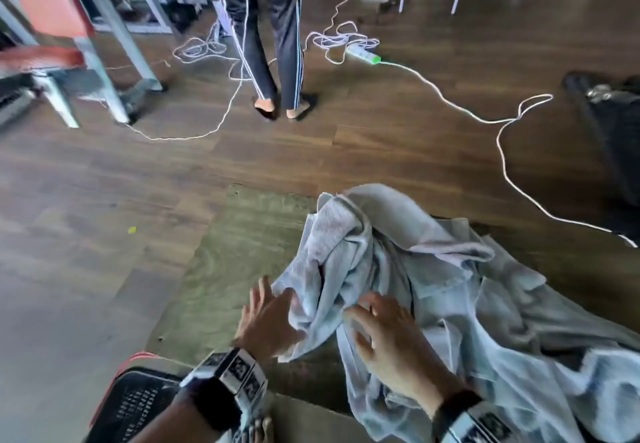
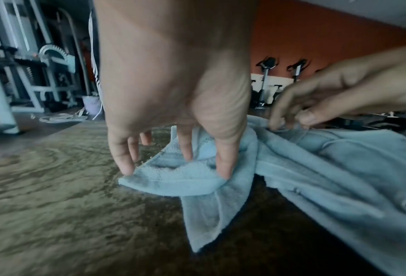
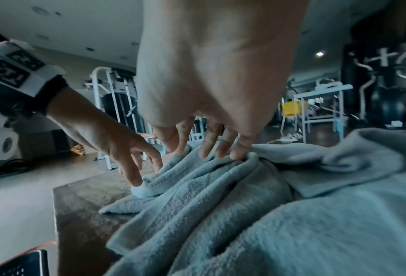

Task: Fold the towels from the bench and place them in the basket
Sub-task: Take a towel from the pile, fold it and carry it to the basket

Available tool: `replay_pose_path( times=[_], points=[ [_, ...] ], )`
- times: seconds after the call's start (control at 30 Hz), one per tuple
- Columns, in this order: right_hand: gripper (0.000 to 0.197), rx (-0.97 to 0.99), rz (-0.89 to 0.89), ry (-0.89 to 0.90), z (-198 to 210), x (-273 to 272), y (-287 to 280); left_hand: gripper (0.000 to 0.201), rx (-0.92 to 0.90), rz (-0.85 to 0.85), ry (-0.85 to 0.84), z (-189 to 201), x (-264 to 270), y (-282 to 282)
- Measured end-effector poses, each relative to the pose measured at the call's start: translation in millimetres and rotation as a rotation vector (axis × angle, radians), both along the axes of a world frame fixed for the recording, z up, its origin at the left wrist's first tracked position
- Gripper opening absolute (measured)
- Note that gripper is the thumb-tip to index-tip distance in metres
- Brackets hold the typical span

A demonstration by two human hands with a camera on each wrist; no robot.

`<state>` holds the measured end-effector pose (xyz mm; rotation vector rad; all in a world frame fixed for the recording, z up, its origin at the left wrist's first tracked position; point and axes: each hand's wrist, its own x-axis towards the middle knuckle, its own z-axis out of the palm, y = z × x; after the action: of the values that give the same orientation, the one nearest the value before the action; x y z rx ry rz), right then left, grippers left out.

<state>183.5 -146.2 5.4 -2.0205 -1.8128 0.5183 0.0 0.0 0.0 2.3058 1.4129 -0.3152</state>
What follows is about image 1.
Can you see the person's right hand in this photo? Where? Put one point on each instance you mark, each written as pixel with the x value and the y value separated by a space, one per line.
pixel 400 352

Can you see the silver metal part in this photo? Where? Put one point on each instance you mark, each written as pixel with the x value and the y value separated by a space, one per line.
pixel 605 93

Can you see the heap of grey towels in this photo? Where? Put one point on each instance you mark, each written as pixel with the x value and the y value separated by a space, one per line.
pixel 525 317

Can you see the black basket orange rim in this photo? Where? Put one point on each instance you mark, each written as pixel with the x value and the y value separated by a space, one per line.
pixel 132 402

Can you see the orange padded gym machine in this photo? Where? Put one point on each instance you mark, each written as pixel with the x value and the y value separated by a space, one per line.
pixel 55 2

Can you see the person's left hand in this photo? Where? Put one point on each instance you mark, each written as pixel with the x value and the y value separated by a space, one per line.
pixel 265 322

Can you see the grey towel striped border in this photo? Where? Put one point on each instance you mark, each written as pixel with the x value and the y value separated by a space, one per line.
pixel 325 257

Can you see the black perforated platform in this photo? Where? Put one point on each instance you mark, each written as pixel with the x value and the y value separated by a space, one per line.
pixel 610 147

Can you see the person's left forearm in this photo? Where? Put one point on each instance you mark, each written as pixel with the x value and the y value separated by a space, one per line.
pixel 165 422

